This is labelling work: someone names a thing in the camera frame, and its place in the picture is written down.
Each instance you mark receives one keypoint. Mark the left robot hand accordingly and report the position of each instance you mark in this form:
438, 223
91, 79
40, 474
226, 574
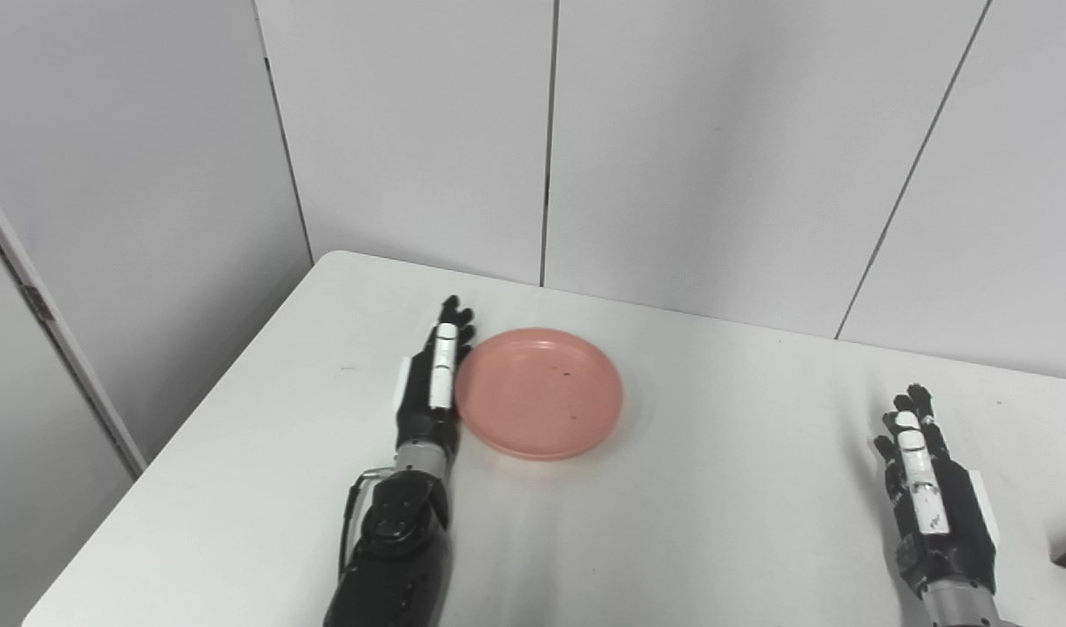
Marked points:
433, 392

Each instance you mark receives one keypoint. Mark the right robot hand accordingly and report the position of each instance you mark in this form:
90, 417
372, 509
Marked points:
938, 514

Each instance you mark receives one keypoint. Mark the pink round plate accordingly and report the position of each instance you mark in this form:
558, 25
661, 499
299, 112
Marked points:
539, 394

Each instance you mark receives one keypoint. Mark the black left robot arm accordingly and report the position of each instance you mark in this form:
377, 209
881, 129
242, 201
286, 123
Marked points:
394, 549

